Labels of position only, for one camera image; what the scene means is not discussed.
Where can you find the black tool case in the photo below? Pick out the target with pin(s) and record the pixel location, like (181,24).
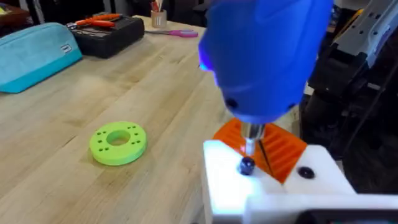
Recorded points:
(109,37)

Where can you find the green disc with holes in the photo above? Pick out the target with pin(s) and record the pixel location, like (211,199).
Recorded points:
(102,149)

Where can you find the teal zip bag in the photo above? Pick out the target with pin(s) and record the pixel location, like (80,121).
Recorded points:
(34,53)

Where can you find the small black screw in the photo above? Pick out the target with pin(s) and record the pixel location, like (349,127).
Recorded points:
(247,165)

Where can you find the beige pen cup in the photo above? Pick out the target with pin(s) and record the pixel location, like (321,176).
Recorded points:
(158,19)

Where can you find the white orange left gripper left finger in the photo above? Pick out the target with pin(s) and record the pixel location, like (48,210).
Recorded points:
(224,174)

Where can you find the white orange left gripper right finger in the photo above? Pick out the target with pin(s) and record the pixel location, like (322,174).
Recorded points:
(320,168)

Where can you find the blue electric screwdriver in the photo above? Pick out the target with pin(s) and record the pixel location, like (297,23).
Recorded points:
(264,56)

